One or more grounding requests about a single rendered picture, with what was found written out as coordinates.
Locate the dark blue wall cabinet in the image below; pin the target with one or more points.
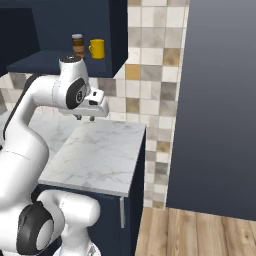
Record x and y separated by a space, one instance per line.
100 20

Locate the dark blue base cabinet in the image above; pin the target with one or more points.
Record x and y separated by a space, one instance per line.
137 180

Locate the dark blue wall cabinet door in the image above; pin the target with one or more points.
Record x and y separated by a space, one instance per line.
18 36

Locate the yellow mug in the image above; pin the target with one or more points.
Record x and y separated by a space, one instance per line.
97 48

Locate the tall dark blue-grey cabinet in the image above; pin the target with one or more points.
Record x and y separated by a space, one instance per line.
216 106

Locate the brown cinnamon bottle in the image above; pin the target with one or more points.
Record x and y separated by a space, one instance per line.
78 46

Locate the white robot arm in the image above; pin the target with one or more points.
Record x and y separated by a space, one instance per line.
20 160

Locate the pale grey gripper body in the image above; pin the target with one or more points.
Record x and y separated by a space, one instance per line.
96 109

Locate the dark blue base cabinet door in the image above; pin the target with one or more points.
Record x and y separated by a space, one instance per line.
110 220

